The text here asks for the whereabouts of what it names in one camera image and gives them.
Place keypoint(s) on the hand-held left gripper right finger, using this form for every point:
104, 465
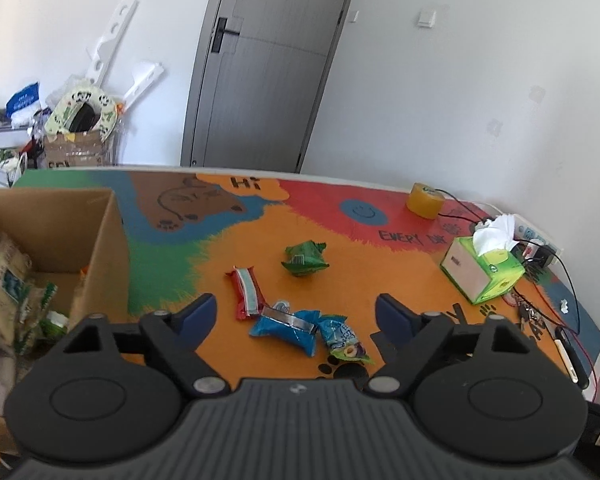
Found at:
391, 312

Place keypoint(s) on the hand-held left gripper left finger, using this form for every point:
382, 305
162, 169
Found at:
203, 312

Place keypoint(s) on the blue foil snack packet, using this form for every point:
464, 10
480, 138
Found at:
285, 330

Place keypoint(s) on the large brown cardboard box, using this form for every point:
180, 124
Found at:
55, 230

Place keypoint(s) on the long white pastry packet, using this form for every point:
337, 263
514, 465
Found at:
0, 280

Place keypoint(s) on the red snack packet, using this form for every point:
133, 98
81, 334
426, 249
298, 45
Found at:
247, 292

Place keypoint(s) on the colourful printed table mat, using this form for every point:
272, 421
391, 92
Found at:
355, 270

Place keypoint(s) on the blue green candy packet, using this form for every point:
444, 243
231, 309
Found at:
342, 340

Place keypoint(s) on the green tissue box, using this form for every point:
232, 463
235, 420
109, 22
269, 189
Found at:
480, 270

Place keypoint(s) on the small dark green packet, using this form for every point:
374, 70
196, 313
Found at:
304, 259

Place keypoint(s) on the yellow tape roll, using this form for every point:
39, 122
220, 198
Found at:
425, 201

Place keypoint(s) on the bunch of keys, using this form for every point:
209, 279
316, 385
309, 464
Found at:
527, 312

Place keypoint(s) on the black power adapter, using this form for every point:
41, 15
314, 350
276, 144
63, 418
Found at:
540, 255

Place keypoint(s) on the white power strip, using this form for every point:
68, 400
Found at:
535, 232

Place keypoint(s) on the small brown cardboard box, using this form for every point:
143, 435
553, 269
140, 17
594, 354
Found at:
75, 152

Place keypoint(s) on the short white plastic board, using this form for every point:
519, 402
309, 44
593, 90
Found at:
142, 82

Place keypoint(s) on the white green carton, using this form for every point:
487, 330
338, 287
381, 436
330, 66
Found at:
5, 167

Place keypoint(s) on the grey door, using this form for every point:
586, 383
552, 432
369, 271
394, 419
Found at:
270, 70

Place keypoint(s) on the blue plastic bag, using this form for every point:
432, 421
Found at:
24, 99

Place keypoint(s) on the white wall plate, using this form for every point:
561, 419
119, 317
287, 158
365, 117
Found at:
537, 93

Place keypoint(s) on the white light switch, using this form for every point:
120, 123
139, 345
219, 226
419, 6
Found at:
426, 17

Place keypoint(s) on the small white wall switch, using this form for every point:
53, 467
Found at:
354, 16

